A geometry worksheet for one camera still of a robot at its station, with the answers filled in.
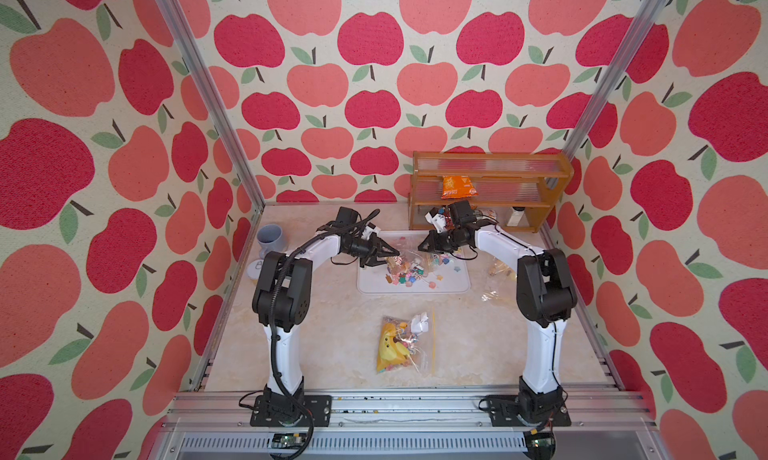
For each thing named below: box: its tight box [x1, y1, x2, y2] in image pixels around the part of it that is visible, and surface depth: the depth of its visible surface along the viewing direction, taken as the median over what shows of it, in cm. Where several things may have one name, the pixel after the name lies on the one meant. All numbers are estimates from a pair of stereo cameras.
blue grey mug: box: [256, 223, 287, 259], surface depth 102 cm
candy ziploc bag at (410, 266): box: [385, 247, 436, 283], surface depth 95 cm
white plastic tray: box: [357, 230, 471, 295], surface depth 100 cm
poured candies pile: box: [385, 255, 460, 289], surface depth 100 cm
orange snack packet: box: [441, 175, 479, 199], surface depth 103 cm
